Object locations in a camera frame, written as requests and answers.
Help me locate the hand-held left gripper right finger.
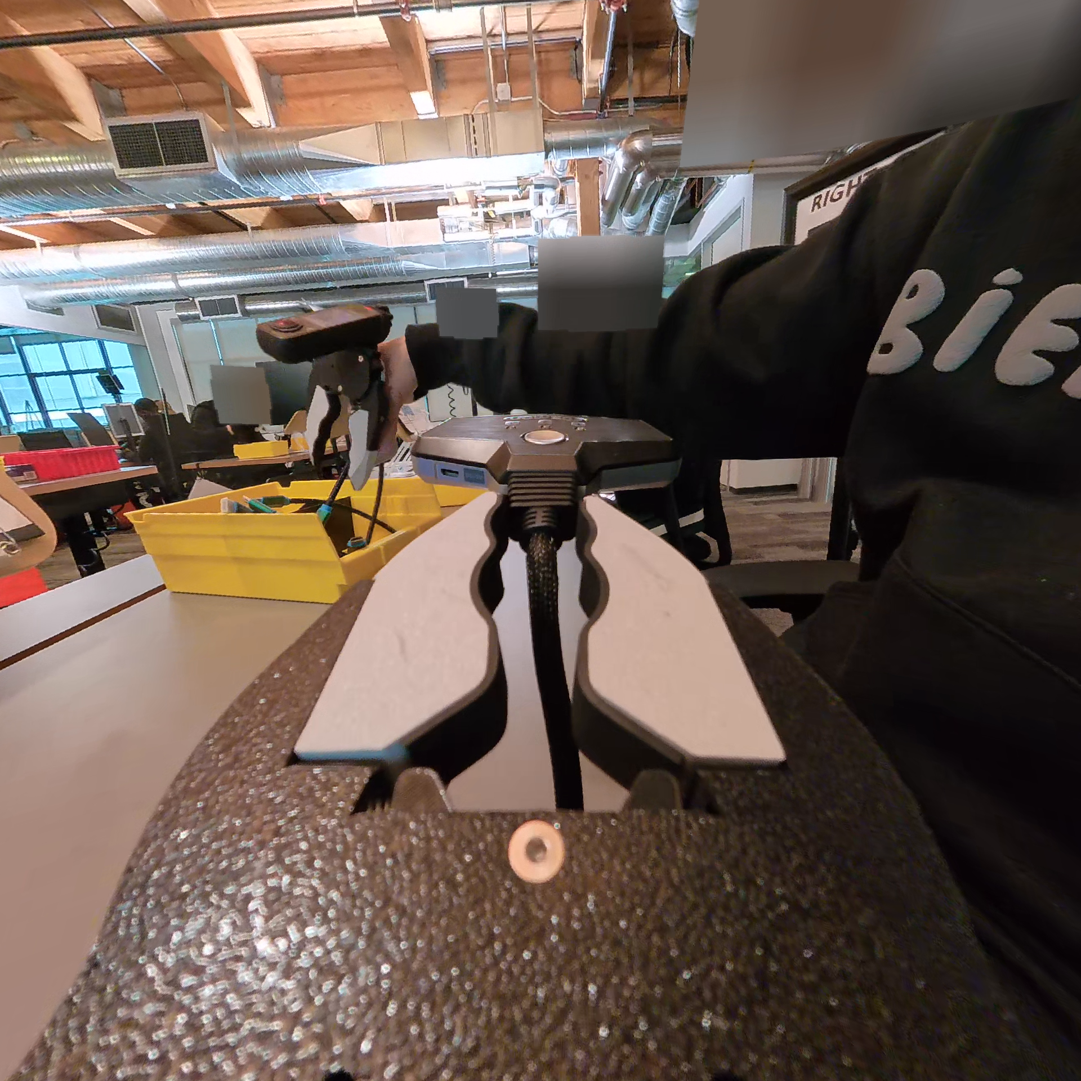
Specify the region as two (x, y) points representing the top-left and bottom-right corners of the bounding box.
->
(573, 495), (788, 775)

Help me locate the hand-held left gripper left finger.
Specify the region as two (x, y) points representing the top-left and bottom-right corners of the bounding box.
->
(292, 490), (510, 775)

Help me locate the black usb cable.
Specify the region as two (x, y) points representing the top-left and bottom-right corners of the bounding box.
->
(316, 460), (400, 560)

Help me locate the black usb hub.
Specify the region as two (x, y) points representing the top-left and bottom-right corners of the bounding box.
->
(411, 412), (681, 533)

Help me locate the black braided hub cable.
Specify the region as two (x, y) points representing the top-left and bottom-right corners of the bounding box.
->
(525, 530), (586, 810)

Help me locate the person's right forearm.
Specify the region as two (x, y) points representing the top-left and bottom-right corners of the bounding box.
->
(405, 279), (702, 461)

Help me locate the person's right hand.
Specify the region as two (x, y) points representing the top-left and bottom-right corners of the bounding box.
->
(377, 338), (419, 405)

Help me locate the wooden work table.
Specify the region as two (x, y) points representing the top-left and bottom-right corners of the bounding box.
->
(0, 464), (162, 575)
(181, 452), (314, 499)

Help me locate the office chair armrest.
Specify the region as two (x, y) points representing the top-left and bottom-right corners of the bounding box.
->
(705, 460), (863, 626)

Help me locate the metal air vent box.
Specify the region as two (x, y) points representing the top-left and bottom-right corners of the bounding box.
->
(103, 111), (219, 178)

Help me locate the red plastic bin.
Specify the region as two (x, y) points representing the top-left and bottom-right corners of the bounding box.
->
(0, 446), (119, 484)

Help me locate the silver spiral air duct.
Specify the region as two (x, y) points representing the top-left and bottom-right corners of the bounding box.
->
(0, 118), (550, 221)
(0, 228), (542, 284)

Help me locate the framed marker wall poster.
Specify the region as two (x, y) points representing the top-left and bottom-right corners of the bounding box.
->
(781, 131), (947, 246)

